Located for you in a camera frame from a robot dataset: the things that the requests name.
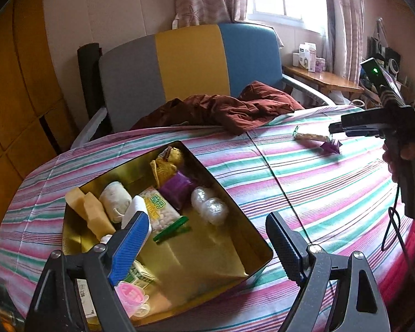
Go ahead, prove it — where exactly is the purple snack packet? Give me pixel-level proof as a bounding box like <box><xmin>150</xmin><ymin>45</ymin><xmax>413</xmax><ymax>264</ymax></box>
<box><xmin>159</xmin><ymin>172</ymin><xmax>196</xmax><ymax>211</ymax></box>
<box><xmin>320</xmin><ymin>138</ymin><xmax>342</xmax><ymax>154</ymax></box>

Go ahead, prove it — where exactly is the green rice cracker packet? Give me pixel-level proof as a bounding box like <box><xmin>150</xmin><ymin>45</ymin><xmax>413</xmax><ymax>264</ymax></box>
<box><xmin>292</xmin><ymin>125</ymin><xmax>331</xmax><ymax>142</ymax></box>

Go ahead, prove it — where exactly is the person right hand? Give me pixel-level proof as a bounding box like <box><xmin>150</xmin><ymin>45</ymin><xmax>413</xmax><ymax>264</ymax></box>
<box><xmin>382</xmin><ymin>142</ymin><xmax>415</xmax><ymax>183</ymax></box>

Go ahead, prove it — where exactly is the small green tea box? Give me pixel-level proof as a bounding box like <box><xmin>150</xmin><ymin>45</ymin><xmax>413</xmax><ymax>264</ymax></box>
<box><xmin>124</xmin><ymin>260</ymin><xmax>156</xmax><ymax>289</ymax></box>

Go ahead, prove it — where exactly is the yellow sponge block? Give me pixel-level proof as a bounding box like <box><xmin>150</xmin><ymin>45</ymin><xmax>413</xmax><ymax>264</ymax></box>
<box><xmin>84</xmin><ymin>192</ymin><xmax>115</xmax><ymax>240</ymax></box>
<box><xmin>65</xmin><ymin>187</ymin><xmax>87</xmax><ymax>220</ymax></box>

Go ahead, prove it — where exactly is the pink plastic item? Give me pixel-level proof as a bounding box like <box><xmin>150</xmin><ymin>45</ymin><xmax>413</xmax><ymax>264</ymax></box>
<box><xmin>115</xmin><ymin>282</ymin><xmax>151</xmax><ymax>318</ymax></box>

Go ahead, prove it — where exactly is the white green carton box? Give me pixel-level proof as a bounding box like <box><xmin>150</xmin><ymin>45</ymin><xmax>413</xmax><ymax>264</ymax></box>
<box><xmin>77</xmin><ymin>279</ymin><xmax>97</xmax><ymax>318</ymax></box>

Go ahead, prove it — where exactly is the striped bed sheet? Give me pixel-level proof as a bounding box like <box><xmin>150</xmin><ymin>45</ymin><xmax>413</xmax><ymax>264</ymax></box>
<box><xmin>0</xmin><ymin>106</ymin><xmax>407</xmax><ymax>313</ymax></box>

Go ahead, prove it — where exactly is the gold storage tin box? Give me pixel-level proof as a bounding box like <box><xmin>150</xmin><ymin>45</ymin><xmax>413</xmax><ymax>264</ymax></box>
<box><xmin>80</xmin><ymin>141</ymin><xmax>273</xmax><ymax>327</ymax></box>

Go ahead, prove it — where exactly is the wooden side shelf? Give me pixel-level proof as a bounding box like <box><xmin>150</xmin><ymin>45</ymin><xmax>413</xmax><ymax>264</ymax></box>
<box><xmin>282</xmin><ymin>65</ymin><xmax>364</xmax><ymax>94</ymax></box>

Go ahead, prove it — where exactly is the clear wrapped ball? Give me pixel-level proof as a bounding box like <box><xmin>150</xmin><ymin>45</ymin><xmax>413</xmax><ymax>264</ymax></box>
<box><xmin>191</xmin><ymin>187</ymin><xmax>217</xmax><ymax>211</ymax></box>
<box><xmin>200</xmin><ymin>197</ymin><xmax>229</xmax><ymax>225</ymax></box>

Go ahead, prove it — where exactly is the white product box on shelf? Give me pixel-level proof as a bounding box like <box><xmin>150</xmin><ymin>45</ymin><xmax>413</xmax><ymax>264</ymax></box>
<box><xmin>298</xmin><ymin>42</ymin><xmax>316</xmax><ymax>73</ymax></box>

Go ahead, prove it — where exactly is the maroon crumpled blanket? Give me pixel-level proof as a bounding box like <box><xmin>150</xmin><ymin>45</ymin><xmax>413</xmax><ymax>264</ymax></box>
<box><xmin>131</xmin><ymin>81</ymin><xmax>304</xmax><ymax>136</ymax></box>

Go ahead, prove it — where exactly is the wooden wardrobe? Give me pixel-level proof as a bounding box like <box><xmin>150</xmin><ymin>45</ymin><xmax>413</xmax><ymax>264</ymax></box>
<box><xmin>0</xmin><ymin>0</ymin><xmax>78</xmax><ymax>225</ymax></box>

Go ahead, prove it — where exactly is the grey yellow blue chair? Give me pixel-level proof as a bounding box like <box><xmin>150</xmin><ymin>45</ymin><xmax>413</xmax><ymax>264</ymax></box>
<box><xmin>72</xmin><ymin>22</ymin><xmax>333</xmax><ymax>148</ymax></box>

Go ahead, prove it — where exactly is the pink patterned curtain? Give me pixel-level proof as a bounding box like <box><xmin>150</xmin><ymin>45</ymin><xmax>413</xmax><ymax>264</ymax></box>
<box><xmin>175</xmin><ymin>0</ymin><xmax>364</xmax><ymax>82</ymax></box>

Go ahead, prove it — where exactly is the black cable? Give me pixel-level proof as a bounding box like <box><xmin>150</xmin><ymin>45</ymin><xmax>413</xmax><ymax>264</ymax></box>
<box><xmin>381</xmin><ymin>184</ymin><xmax>415</xmax><ymax>284</ymax></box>

